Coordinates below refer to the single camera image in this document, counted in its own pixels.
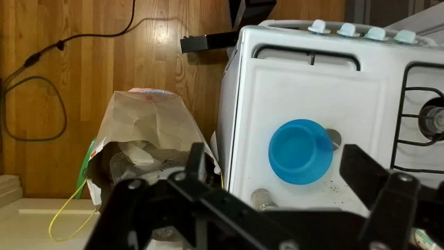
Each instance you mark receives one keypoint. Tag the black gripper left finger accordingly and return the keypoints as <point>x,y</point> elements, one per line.
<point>139,209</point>

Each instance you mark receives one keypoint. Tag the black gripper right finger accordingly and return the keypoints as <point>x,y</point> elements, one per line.
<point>393,203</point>

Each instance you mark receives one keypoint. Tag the green plastic item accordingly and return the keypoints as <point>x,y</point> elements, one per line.
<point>86,167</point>

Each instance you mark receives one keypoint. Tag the black burner grate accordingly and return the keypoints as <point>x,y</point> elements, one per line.
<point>403,116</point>

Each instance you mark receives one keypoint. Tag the large paper bag with trash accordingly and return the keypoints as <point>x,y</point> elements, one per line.
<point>147,120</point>

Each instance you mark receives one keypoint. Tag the blue plastic bowl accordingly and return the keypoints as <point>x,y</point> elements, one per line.
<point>299,153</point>

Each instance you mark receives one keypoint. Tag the white gas stove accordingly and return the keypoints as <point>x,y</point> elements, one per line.
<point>296,92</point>

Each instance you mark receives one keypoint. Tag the white cutting board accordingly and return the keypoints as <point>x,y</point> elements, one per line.
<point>296,92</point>

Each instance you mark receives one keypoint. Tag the white stove knob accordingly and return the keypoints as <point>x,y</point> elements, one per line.
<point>376,34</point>
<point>349,31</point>
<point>318,27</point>
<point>405,37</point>

